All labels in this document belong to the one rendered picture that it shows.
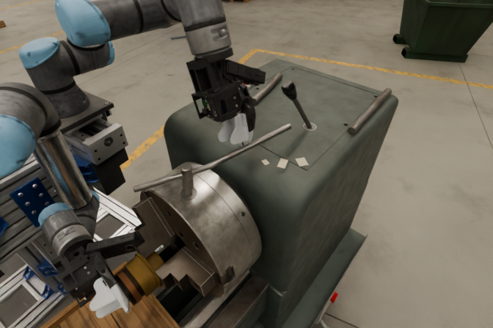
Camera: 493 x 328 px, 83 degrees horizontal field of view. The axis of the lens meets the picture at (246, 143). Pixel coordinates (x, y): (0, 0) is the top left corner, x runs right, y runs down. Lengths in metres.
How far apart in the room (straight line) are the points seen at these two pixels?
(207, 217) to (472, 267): 1.99
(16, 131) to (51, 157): 0.22
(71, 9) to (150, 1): 0.12
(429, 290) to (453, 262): 0.29
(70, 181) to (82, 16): 0.50
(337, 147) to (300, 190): 0.17
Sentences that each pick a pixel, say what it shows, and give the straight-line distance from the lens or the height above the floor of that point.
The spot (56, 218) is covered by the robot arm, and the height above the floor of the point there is 1.12.
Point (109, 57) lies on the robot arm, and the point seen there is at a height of 1.31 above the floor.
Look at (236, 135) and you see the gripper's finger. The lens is 0.55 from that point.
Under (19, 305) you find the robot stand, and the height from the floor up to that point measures 0.21.
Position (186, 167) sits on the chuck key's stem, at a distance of 0.54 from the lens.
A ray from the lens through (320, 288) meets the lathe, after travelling 1.29.
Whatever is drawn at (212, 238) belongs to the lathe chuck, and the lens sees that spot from 0.58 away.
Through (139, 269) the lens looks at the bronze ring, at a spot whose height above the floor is 1.12.
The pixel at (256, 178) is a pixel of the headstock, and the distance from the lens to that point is 0.62.
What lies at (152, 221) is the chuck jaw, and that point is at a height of 1.16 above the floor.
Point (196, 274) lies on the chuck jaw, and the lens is 0.64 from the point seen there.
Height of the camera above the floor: 1.69
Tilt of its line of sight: 39 degrees down
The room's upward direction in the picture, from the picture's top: straight up
